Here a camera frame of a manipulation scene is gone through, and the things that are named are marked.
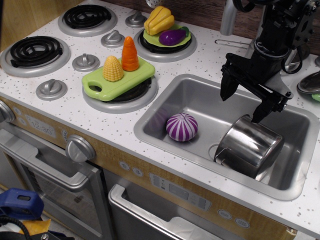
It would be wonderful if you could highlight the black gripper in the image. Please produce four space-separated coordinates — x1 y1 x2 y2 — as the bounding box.
220 53 293 124

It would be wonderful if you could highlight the stainless steel pot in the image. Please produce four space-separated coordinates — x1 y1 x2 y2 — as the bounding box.
214 114 285 181

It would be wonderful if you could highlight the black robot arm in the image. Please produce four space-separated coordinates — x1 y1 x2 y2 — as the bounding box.
220 0 320 123

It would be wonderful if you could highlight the grey toy sink basin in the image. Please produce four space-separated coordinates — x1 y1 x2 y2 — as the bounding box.
134 74 320 201

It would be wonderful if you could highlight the silver pan lid right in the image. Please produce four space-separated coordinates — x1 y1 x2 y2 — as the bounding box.
297 71 320 94

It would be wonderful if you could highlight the green toy piece right edge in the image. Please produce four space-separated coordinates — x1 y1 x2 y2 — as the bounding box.
311 94 320 102

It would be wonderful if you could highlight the purple striped toy onion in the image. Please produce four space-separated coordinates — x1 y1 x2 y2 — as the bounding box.
166 113 198 142

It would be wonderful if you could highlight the silver toy faucet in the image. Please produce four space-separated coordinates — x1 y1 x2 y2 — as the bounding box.
220 0 238 36

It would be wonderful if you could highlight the purple toy eggplant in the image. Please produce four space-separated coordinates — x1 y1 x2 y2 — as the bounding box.
158 26 190 46

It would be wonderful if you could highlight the back right stove burner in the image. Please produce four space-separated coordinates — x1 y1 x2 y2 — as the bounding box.
133 30 197 63

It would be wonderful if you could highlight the stove burner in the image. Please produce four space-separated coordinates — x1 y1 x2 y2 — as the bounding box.
0 36 71 78
82 76 158 114
133 30 197 63
58 4 118 38

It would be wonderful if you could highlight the front right stove burner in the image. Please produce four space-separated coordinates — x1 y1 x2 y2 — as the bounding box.
82 76 158 114

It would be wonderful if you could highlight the green toy plate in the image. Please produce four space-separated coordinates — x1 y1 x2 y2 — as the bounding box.
142 24 191 48

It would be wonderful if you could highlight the yellow toy bell pepper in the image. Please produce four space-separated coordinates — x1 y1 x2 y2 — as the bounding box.
144 6 175 36

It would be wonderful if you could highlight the orange toy carrot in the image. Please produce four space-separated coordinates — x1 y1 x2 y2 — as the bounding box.
121 36 140 72

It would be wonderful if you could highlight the slotted silver spoon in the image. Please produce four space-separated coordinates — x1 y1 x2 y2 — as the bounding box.
146 0 164 9

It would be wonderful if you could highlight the grey stove knob top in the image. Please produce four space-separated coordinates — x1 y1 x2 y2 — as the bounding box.
125 11 147 28

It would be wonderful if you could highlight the grey stove knob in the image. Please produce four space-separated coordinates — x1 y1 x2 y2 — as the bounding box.
72 53 100 72
35 79 68 101
125 11 147 28
100 30 125 48

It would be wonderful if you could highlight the yellow toy corn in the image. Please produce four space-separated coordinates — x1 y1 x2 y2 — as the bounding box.
102 55 124 82

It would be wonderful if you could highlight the grey stove knob upper middle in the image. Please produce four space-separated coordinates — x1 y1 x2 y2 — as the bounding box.
100 30 125 48

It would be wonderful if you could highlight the toy dishwasher door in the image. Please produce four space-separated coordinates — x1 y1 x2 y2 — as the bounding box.
108 184 240 240

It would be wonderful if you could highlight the grey stove knob lower middle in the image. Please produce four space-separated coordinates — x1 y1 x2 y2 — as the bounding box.
72 53 100 72

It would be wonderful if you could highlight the grey oven dial right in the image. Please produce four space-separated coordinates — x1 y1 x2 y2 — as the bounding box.
65 134 96 163

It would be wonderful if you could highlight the grey oven dial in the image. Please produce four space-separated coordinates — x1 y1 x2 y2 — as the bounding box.
65 134 96 163
0 100 16 123

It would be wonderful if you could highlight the back left stove burner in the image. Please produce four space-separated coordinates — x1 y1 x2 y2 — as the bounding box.
58 4 118 38

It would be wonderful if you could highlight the grey stove knob front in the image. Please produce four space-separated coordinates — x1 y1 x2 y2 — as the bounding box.
35 79 68 101

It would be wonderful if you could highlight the toy oven door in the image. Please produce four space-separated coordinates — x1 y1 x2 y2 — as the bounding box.
0 122 115 240

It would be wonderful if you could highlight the front left stove burner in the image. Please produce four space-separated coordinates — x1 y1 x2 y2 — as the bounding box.
0 36 71 78

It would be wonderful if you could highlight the grey oven dial left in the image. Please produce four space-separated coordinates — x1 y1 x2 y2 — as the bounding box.
0 100 16 123

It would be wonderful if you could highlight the blue clamp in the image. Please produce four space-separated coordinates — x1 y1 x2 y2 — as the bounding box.
0 188 44 220

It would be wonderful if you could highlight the silver wire rack handle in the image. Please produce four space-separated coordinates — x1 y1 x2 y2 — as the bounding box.
214 39 250 49

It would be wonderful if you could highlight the black cable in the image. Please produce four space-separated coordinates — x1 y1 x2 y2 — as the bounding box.
0 215 33 240

